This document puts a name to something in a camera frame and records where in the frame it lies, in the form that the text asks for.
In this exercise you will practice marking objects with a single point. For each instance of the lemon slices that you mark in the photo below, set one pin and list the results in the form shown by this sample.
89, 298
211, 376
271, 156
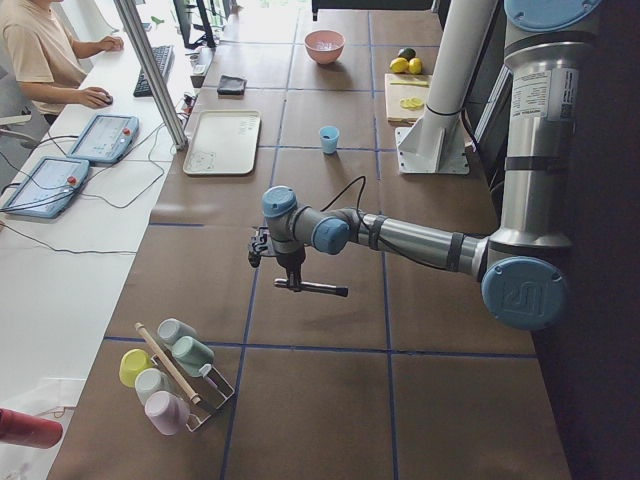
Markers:
411, 103

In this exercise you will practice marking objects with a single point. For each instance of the white cup on rack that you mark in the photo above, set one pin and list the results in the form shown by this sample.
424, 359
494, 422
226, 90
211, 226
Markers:
150, 381

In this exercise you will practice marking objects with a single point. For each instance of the yellow cup on rack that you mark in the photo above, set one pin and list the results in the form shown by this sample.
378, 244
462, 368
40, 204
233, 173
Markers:
132, 363

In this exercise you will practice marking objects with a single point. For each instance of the mint cup on rack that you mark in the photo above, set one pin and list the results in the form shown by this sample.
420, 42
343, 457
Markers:
192, 355

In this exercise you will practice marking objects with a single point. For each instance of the teach pendant near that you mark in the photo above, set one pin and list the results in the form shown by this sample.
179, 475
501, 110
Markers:
49, 188

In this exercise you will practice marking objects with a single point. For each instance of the pink bowl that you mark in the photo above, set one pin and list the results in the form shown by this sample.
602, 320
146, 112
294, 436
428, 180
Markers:
324, 57

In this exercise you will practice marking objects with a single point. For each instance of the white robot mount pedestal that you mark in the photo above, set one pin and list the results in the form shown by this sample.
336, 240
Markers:
435, 144

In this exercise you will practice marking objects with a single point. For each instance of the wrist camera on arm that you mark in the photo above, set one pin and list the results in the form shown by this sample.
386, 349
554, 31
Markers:
260, 246

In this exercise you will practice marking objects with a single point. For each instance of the pile of clear ice cubes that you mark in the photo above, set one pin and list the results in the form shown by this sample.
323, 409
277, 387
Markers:
326, 46

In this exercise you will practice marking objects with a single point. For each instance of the grey cup on rack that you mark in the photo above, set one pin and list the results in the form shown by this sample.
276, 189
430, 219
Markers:
170, 330

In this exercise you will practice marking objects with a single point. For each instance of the folded grey cloth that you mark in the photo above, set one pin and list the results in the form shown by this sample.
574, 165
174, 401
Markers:
231, 86

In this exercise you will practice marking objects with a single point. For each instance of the yellow lemon left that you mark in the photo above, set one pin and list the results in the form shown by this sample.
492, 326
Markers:
399, 65

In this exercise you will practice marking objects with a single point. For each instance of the wooden cutting board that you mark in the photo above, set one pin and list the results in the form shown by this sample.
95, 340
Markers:
394, 93

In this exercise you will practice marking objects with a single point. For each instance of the metal muddler with black tip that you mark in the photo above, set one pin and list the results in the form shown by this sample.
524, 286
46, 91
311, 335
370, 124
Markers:
312, 287

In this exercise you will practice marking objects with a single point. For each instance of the white cup rack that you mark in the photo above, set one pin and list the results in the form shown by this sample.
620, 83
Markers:
206, 395

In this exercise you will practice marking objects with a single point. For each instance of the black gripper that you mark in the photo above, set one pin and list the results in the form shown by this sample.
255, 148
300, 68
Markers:
291, 258

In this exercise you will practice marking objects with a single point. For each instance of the cream bear tray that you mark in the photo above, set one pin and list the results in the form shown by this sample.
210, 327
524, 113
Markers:
224, 143

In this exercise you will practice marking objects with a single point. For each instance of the aluminium frame post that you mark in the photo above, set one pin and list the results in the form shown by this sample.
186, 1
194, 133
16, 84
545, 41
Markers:
131, 21

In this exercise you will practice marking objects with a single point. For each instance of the pink cup on rack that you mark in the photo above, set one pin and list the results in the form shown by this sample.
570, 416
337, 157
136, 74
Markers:
167, 412

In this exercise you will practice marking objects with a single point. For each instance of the teach pendant far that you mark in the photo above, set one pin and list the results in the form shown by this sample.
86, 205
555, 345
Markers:
105, 139

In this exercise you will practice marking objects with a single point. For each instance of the light blue cup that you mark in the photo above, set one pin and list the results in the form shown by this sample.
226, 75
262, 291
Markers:
329, 146

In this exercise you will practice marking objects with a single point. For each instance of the teach pendant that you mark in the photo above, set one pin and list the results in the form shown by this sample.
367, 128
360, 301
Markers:
49, 188
105, 139

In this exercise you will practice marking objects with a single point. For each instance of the person in beige shirt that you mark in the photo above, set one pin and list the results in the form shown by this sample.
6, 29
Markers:
45, 58

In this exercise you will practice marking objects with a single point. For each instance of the yellow-green plastic knife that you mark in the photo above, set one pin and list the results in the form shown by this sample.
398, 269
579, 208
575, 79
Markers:
410, 83

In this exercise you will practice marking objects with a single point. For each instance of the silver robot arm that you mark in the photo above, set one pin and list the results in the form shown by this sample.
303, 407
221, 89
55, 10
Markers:
390, 5
519, 265

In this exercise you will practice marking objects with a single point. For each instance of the red bottle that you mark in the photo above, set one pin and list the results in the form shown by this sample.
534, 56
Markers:
22, 429

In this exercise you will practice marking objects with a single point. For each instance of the green avocado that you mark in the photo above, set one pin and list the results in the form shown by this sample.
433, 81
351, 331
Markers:
407, 53

